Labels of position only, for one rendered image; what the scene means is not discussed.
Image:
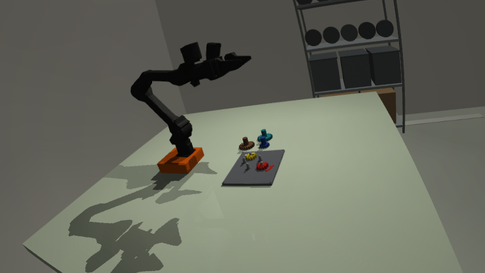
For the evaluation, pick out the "red gear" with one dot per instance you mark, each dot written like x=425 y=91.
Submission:
x=259 y=166

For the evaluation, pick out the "teal gear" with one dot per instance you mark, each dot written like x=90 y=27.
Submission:
x=264 y=134

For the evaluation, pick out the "blue gear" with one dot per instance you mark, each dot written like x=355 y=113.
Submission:
x=264 y=144

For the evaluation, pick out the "dark brown gear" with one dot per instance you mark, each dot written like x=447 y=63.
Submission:
x=246 y=145

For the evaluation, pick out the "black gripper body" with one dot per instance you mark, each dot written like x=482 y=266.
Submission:
x=208 y=69

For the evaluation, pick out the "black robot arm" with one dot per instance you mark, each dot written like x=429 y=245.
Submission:
x=179 y=126

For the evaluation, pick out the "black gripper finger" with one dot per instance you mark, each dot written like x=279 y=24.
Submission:
x=244 y=59
x=223 y=67

